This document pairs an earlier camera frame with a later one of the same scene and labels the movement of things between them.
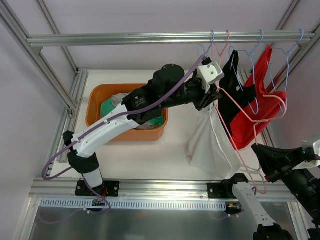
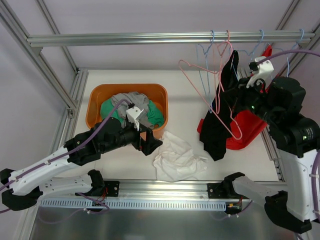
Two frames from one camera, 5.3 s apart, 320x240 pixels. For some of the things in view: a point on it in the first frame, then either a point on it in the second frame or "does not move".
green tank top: x=107 y=106 does not move
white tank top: x=211 y=147 -> x=175 y=160
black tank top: x=233 y=96 does not move
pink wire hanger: x=255 y=121 -> x=223 y=59
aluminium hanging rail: x=179 y=38 does not move
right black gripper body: x=280 y=170 -> x=240 y=96
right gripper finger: x=273 y=160 -> x=234 y=98
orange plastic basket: x=101 y=94 does not move
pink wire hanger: x=220 y=54 -> x=218 y=103
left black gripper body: x=203 y=97 -> x=143 y=139
